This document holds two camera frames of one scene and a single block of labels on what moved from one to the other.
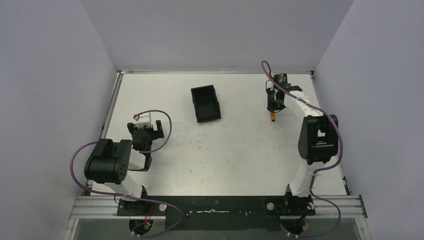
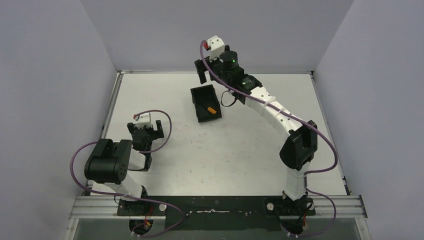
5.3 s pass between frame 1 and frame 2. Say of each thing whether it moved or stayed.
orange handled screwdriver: moved
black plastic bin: stayed
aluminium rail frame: stayed
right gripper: moved
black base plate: stayed
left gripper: stayed
